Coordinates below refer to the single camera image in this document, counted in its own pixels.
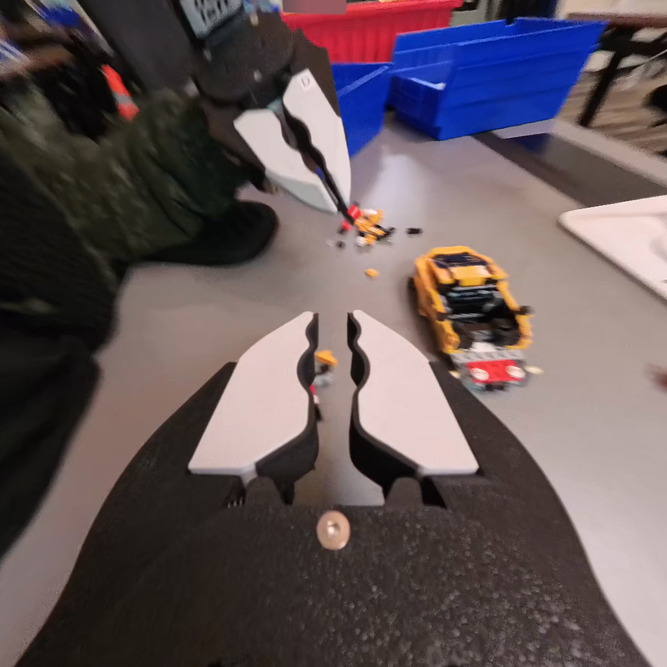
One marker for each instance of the yellow lego car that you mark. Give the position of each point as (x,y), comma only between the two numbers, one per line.
(469,312)

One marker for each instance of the orange traffic cone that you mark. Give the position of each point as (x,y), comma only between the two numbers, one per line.
(120,91)

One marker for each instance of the white book stand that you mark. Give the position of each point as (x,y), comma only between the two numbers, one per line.
(620,239)

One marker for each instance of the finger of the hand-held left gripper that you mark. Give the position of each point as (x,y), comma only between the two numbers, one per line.
(271,146)
(323,125)

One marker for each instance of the black office chair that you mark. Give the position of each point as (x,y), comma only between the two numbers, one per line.
(146,36)

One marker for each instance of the black table leg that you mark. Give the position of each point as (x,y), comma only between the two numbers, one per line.
(604,78)

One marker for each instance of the red storage bin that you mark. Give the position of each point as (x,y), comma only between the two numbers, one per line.
(365,31)

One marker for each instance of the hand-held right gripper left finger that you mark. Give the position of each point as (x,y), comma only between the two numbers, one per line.
(260,411)

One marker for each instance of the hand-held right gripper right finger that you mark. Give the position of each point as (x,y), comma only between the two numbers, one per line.
(411,417)

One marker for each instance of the red grey lego subassembly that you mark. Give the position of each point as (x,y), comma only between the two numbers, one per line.
(324,365)

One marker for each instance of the orange black lego piece pile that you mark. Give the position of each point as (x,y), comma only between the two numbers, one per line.
(370,226)

